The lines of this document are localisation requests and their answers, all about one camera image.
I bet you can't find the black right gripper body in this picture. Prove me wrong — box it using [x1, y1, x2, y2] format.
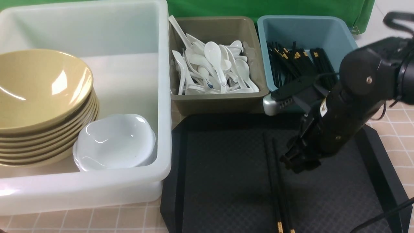
[280, 83, 385, 173]

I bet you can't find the yellow noodle bowl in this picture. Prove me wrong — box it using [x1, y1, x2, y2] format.
[0, 49, 93, 135]

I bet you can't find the beige checkered tablecloth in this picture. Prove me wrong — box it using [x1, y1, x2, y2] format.
[1, 104, 413, 233]

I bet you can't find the black chopsticks bundle in bin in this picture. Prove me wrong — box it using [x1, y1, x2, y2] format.
[267, 41, 338, 90]

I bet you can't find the teal plastic bin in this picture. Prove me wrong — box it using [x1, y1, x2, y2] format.
[257, 15, 358, 92]

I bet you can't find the green backdrop cloth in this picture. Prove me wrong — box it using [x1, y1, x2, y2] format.
[0, 0, 376, 35]

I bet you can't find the black chopstick on tray right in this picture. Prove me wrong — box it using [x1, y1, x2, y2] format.
[272, 138, 296, 233]

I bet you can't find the black chopstick on tray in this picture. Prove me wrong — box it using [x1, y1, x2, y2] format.
[263, 133, 284, 233]
[272, 138, 296, 233]

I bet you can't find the black serving tray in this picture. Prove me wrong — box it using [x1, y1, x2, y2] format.
[160, 113, 409, 233]

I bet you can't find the black chopstick on tray left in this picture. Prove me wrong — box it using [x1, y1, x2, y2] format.
[263, 133, 284, 233]

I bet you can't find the white spoons pile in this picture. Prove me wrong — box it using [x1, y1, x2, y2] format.
[169, 15, 260, 95]

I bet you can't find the olive plastic bin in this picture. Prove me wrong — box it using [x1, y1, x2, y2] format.
[169, 16, 269, 116]

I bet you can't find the stack of white dishes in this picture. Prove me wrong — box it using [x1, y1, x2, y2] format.
[73, 114, 156, 172]

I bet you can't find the white plastic tub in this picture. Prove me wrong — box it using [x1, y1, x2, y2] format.
[1, 0, 172, 216]

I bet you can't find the stack of yellow bowls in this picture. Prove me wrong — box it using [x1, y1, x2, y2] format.
[1, 88, 99, 166]

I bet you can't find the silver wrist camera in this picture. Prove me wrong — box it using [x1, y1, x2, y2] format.
[263, 78, 329, 116]

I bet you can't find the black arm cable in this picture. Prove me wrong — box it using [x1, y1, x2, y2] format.
[351, 197, 414, 233]

